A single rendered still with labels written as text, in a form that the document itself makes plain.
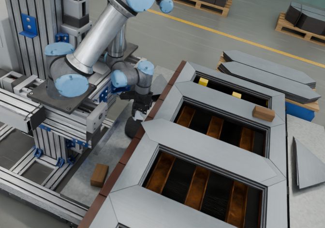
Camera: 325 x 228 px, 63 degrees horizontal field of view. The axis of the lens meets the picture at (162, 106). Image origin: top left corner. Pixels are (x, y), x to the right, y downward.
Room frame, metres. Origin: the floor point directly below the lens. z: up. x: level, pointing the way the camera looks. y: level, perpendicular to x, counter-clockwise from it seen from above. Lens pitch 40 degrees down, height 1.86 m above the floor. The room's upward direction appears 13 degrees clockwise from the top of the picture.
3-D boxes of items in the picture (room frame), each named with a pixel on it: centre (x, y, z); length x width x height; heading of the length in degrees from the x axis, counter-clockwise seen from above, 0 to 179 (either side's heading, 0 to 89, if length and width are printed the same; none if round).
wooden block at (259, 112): (1.31, -0.62, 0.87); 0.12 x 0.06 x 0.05; 84
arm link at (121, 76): (0.98, 0.20, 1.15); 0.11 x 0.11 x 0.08; 38
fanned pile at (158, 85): (1.57, 0.05, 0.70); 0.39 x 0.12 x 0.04; 169
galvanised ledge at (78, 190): (1.23, 0.15, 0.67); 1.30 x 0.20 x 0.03; 169
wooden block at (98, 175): (0.74, 0.22, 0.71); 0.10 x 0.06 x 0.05; 0
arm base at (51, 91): (0.92, 0.47, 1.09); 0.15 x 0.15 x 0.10
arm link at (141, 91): (1.03, 0.11, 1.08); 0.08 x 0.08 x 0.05
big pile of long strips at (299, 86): (1.89, -0.76, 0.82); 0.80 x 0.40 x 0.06; 79
